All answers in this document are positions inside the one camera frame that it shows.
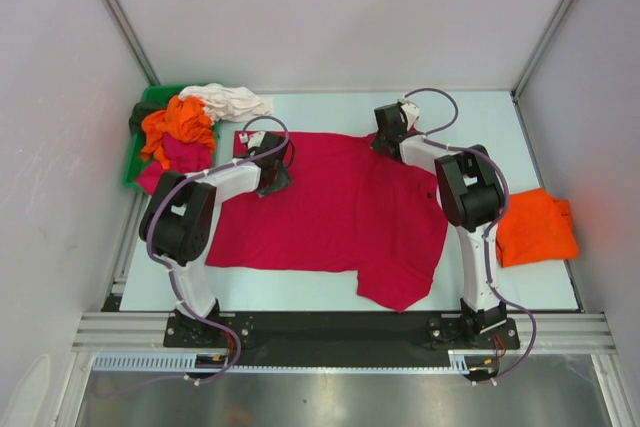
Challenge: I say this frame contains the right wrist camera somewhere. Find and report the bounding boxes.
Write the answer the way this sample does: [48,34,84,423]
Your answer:
[398,98,420,131]

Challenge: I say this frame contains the green plastic bin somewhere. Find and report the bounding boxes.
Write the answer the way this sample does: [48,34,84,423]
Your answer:
[123,86,219,192]

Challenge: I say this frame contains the crimson t shirt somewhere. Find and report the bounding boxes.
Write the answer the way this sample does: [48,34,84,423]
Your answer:
[205,132,448,312]

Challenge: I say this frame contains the dark green t shirt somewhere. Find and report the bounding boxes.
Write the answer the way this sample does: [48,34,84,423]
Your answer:
[128,101,166,135]

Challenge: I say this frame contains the crumpled orange t shirt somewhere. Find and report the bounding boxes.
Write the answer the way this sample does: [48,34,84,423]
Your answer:
[140,95,216,169]

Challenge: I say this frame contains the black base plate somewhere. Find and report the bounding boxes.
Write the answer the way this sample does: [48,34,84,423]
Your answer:
[162,310,521,368]

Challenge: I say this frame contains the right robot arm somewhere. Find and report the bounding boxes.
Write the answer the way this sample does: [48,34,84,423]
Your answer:
[372,101,507,348]

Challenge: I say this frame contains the grey slotted cable duct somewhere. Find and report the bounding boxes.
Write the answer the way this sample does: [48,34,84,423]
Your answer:
[93,352,479,375]

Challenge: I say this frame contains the aluminium frame rail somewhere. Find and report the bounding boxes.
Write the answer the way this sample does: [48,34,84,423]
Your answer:
[72,312,617,355]

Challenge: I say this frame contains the folded orange t shirt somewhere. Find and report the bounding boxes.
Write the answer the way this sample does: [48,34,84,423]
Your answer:
[496,188,580,267]

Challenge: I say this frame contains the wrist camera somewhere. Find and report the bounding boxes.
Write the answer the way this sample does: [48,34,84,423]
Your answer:
[398,98,420,131]
[238,131,267,150]

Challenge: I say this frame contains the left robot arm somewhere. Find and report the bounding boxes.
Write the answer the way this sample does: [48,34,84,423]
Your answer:
[139,131,292,347]

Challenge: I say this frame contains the magenta t shirt in bin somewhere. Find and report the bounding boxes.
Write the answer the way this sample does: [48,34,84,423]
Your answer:
[134,133,213,195]

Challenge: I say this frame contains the white t shirt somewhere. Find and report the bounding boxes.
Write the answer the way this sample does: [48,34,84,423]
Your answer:
[178,83,274,123]

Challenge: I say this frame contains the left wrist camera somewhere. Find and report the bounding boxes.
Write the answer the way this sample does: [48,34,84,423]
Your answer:
[238,131,267,150]

